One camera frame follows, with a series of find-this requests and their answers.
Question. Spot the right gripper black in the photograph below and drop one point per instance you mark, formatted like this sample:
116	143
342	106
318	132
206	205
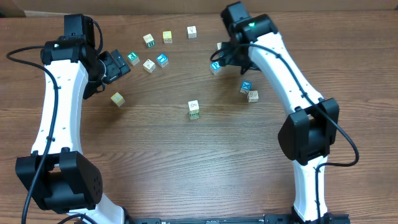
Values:
229	57

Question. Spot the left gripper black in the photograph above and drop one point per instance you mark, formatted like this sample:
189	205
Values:
114	69

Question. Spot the blue P block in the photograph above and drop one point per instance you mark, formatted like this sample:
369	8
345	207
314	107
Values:
215	68

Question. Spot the green 4 block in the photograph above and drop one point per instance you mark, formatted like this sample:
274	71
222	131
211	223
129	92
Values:
194	114

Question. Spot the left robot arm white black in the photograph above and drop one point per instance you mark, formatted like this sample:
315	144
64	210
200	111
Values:
56	174

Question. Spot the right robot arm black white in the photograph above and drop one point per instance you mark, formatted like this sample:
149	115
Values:
308	130

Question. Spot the green letter block left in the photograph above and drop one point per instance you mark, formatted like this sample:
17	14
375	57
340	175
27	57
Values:
133	58

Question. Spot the blue X block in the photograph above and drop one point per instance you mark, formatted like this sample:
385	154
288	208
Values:
245	87

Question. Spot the plain picture block left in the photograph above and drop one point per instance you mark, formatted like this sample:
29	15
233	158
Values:
149	65

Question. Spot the plain block beside X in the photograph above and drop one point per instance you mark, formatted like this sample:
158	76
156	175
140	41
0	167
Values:
253	96

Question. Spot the yellow block front left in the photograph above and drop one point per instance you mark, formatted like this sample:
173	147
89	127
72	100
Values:
118	99

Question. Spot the green number block top-left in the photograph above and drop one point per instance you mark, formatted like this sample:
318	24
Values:
149	40

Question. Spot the blue H block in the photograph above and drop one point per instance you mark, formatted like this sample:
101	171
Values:
162	60

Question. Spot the yellow top block back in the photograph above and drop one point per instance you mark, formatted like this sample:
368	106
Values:
167	37

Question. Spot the plain wooden block back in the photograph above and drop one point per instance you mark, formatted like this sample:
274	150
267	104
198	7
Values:
192	32

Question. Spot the cardboard wall panel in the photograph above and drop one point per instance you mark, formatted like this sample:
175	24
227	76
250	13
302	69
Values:
22	8

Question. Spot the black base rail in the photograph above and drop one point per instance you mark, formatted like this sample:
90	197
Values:
266	219

